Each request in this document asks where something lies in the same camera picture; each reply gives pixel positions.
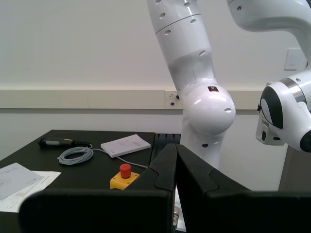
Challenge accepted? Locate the grey printed paper sheet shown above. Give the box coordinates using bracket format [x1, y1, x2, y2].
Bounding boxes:
[0, 162, 46, 201]

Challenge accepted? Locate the beige wall cable raceway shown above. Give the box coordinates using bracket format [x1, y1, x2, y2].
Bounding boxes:
[0, 90, 263, 110]

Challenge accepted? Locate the grey coiled cable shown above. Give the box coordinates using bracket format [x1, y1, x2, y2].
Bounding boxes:
[57, 143, 149, 170]

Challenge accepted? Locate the white booklet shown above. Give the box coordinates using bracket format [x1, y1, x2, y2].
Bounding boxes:
[101, 134, 151, 159]

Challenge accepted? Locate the white printed paper sheet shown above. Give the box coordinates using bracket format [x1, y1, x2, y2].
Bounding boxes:
[0, 170, 62, 213]

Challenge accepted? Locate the white wall light switch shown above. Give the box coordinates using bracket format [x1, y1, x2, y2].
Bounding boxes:
[284, 49, 308, 71]

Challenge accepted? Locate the yellow emergency stop red button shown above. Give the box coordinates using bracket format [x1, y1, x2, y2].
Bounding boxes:
[110, 164, 141, 190]

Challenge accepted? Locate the black handheld enabling device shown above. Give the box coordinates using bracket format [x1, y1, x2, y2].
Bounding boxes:
[38, 137, 92, 148]

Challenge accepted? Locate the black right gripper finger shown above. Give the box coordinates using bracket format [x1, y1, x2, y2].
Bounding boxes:
[175, 144, 311, 233]
[19, 144, 177, 233]

